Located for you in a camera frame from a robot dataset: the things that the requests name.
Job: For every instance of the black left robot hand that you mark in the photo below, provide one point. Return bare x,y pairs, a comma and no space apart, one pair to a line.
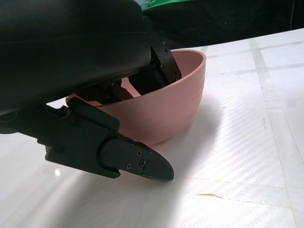
59,52

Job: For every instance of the pink plastic bowl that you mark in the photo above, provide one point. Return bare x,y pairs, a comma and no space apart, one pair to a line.
171,109

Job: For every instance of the green plastic object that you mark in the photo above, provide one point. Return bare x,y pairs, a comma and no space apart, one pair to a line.
166,3

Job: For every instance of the black backdrop curtain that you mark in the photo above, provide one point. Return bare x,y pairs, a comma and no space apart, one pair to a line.
237,19

